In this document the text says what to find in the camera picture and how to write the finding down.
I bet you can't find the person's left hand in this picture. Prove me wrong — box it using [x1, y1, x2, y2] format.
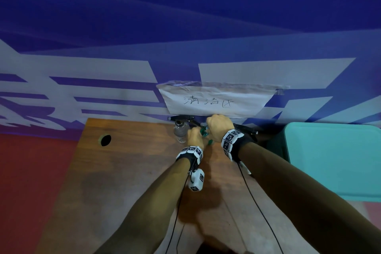
[187, 127, 206, 149]

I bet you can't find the person's right hand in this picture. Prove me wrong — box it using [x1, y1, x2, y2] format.
[206, 114, 236, 143]

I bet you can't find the green plastic bottle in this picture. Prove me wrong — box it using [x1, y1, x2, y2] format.
[200, 122, 214, 146]

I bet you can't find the person's left forearm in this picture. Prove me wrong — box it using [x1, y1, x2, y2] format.
[95, 157, 191, 254]

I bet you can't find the person's right forearm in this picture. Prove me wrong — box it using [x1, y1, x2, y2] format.
[237, 142, 381, 254]

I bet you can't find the black marker wristband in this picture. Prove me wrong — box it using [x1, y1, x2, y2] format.
[176, 145, 204, 166]
[220, 128, 254, 163]

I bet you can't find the white handwritten paper sign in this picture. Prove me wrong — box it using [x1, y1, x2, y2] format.
[157, 81, 290, 119]

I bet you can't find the black spray trigger head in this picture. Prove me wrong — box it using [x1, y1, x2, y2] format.
[233, 123, 259, 142]

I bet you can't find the blue and white banner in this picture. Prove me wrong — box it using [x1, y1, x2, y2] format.
[0, 0, 381, 141]

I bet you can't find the teal plastic storage bin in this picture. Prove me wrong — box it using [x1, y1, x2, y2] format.
[267, 122, 381, 203]

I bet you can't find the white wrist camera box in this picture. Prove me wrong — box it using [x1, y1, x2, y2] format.
[188, 169, 205, 192]
[238, 161, 252, 176]

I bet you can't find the thin black cable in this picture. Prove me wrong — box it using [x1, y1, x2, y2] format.
[238, 163, 284, 254]
[165, 165, 194, 254]

